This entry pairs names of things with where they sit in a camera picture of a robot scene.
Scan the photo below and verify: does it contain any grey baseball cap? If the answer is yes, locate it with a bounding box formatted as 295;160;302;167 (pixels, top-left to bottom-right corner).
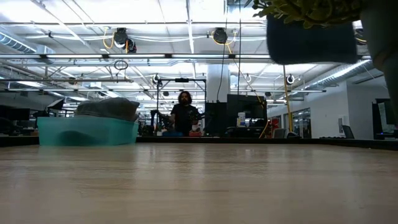
74;96;141;123

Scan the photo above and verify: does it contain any artificial green potted plant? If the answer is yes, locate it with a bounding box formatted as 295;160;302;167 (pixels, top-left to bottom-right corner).
251;0;398;125

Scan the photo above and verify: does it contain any dark laptop screen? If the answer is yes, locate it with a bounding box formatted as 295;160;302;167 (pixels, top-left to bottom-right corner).
341;124;356;139

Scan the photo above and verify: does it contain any blue denim baseball cap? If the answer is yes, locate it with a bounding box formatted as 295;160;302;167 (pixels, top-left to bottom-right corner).
266;14;359;65

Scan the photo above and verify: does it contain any black monitor cabinet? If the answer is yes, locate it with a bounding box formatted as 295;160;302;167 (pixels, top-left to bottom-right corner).
204;94;269;138

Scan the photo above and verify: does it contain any black hanging cable loop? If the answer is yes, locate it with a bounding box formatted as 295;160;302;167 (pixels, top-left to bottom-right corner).
113;59;129;71

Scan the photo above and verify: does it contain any black studio softbox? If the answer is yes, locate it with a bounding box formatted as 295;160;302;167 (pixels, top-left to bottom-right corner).
46;98;65;111

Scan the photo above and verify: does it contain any silver ventilation duct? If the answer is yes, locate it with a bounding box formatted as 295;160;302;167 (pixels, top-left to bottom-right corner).
306;59;373;91

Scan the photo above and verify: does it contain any teal plastic bin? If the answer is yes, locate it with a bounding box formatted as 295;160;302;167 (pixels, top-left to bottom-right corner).
37;115;139;147

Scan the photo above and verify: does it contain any black metal rig frame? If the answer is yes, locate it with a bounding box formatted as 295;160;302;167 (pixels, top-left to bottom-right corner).
156;77;208;138

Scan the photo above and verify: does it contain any person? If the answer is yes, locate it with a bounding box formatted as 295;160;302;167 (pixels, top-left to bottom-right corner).
170;90;200;138

